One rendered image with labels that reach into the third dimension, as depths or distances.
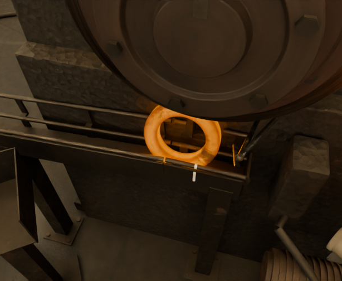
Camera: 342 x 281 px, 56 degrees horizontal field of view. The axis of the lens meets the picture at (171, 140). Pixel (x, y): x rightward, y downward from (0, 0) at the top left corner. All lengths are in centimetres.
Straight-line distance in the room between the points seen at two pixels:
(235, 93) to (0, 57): 219
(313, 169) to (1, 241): 72
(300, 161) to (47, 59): 61
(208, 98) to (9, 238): 60
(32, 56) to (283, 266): 79
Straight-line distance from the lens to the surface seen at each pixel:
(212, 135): 74
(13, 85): 227
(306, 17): 39
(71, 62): 81
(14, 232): 89
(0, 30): 283
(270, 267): 90
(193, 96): 49
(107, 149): 83
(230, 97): 47
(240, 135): 78
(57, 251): 151
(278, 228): 85
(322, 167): 73
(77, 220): 153
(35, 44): 90
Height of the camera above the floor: 134
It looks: 51 degrees down
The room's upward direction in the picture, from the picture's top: straight up
